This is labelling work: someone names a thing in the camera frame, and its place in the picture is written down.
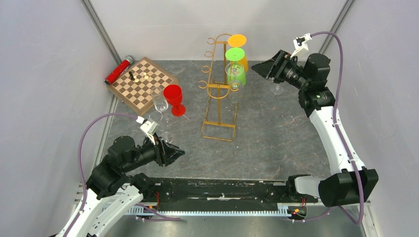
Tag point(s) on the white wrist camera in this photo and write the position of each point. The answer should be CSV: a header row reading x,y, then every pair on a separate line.
x,y
148,127
301,44

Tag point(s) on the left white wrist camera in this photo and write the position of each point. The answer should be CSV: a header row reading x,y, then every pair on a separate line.
x,y
148,127

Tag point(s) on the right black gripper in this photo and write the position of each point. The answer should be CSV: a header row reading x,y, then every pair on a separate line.
x,y
268,68

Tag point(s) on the red glitter tube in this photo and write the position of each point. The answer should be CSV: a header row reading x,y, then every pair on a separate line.
x,y
113,76

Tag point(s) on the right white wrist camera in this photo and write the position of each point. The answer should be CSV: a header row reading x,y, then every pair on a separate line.
x,y
301,44

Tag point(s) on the black chess piece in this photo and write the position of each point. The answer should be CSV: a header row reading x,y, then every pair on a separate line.
x,y
131,76

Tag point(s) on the red wine glass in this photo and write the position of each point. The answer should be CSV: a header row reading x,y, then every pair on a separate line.
x,y
174,96

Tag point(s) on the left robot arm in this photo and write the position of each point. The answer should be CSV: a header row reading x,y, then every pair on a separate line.
x,y
110,191

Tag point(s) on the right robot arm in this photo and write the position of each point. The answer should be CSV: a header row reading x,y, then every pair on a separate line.
x,y
350,181

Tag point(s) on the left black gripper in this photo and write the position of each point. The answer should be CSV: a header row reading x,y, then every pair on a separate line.
x,y
164,155

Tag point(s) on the wooden chessboard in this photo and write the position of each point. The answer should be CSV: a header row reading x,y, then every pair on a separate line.
x,y
136,95

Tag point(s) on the clear green-rimmed wine glass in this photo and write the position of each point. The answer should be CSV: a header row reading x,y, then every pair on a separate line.
x,y
167,135

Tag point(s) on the orange wine glass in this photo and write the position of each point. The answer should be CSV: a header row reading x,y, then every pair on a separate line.
x,y
236,52

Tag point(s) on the green wine glass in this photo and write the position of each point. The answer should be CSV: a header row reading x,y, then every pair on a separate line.
x,y
235,70

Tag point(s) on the clear back wine glass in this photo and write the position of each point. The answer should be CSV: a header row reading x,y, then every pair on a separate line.
x,y
235,81

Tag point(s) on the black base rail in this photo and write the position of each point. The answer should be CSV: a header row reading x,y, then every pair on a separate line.
x,y
223,197

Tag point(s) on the gold wire glass rack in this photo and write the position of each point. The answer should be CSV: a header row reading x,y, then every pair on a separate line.
x,y
217,90

